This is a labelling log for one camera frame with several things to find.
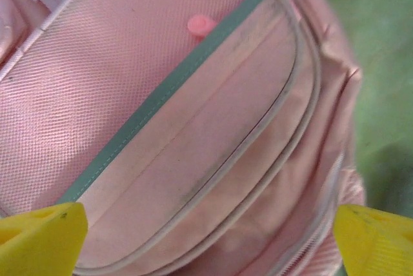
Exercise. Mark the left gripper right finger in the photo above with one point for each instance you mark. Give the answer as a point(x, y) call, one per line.
point(377, 243)

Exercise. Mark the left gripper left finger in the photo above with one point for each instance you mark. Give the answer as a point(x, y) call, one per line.
point(35, 243)

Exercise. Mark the pink school backpack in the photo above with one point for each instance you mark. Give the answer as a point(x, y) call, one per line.
point(193, 111)

